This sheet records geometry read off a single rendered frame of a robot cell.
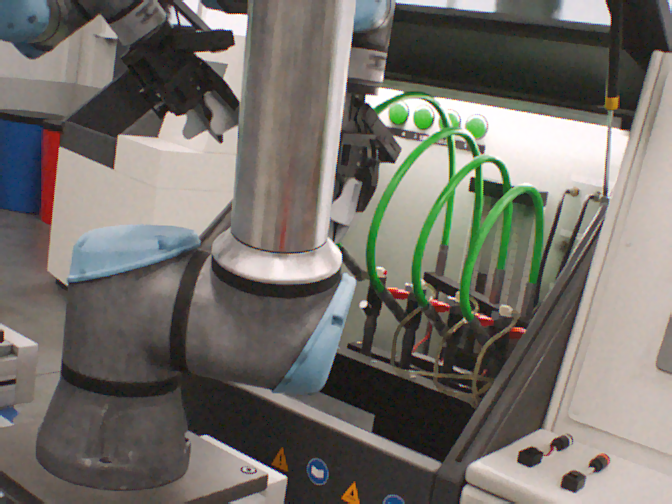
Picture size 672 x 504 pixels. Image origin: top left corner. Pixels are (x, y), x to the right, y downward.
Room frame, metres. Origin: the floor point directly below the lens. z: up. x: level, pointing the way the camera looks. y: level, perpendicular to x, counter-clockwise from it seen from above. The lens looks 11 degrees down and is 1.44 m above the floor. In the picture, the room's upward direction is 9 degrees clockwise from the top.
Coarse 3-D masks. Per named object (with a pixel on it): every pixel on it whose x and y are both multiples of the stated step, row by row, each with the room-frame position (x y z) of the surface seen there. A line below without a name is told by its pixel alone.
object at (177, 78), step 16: (160, 32) 1.29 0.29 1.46; (128, 48) 1.31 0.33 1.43; (144, 48) 1.29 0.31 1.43; (160, 48) 1.32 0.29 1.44; (128, 64) 1.30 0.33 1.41; (144, 64) 1.31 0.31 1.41; (160, 64) 1.31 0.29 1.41; (176, 64) 1.33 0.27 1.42; (192, 64) 1.33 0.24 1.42; (144, 80) 1.30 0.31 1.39; (160, 80) 1.31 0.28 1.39; (176, 80) 1.30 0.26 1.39; (192, 80) 1.32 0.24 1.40; (144, 96) 1.34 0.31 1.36; (160, 96) 1.32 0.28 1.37; (176, 96) 1.31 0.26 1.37; (192, 96) 1.32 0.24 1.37; (160, 112) 1.35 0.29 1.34; (176, 112) 1.32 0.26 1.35
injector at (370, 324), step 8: (384, 280) 1.51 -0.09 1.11; (368, 288) 1.52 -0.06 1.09; (368, 296) 1.51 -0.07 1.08; (376, 296) 1.50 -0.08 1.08; (360, 304) 1.49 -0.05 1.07; (368, 304) 1.50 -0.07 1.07; (376, 304) 1.50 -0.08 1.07; (368, 312) 1.50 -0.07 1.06; (376, 312) 1.51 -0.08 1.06; (368, 320) 1.51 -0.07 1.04; (376, 320) 1.52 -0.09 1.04; (368, 328) 1.51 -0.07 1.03; (368, 336) 1.51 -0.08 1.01; (368, 344) 1.51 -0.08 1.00; (360, 352) 1.52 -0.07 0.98; (368, 352) 1.51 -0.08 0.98
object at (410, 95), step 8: (392, 96) 1.48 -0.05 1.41; (400, 96) 1.49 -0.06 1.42; (408, 96) 1.51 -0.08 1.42; (416, 96) 1.53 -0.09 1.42; (424, 96) 1.55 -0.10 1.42; (384, 104) 1.46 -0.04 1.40; (392, 104) 1.47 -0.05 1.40; (432, 104) 1.57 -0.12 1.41; (440, 104) 1.59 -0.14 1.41; (376, 112) 1.44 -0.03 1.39; (440, 112) 1.60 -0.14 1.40; (448, 120) 1.62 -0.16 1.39; (448, 136) 1.63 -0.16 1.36; (448, 144) 1.64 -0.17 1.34; (448, 152) 1.65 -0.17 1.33; (448, 160) 1.66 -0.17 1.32; (448, 176) 1.67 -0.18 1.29; (448, 200) 1.67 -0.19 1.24; (448, 208) 1.67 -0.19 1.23; (448, 216) 1.67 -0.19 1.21; (448, 224) 1.67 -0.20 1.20; (448, 232) 1.67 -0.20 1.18; (448, 240) 1.67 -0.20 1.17; (440, 248) 1.67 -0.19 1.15; (448, 248) 1.68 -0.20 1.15
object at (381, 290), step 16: (448, 128) 1.47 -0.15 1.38; (432, 144) 1.43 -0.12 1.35; (400, 176) 1.37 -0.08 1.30; (480, 176) 1.57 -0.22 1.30; (384, 192) 1.36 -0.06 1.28; (480, 192) 1.58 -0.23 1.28; (384, 208) 1.35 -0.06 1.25; (480, 208) 1.59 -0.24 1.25; (368, 240) 1.34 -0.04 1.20; (368, 256) 1.34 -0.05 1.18; (368, 272) 1.35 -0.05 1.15; (384, 288) 1.38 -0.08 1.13; (400, 320) 1.43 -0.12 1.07
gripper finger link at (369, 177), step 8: (376, 160) 1.19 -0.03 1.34; (368, 168) 1.18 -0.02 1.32; (376, 168) 1.19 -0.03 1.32; (360, 176) 1.19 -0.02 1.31; (368, 176) 1.18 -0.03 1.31; (376, 176) 1.19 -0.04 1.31; (368, 184) 1.18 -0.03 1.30; (376, 184) 1.19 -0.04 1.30; (360, 192) 1.19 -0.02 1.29; (368, 192) 1.19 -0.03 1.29; (360, 200) 1.19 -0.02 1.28; (368, 200) 1.19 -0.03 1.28; (360, 208) 1.19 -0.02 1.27
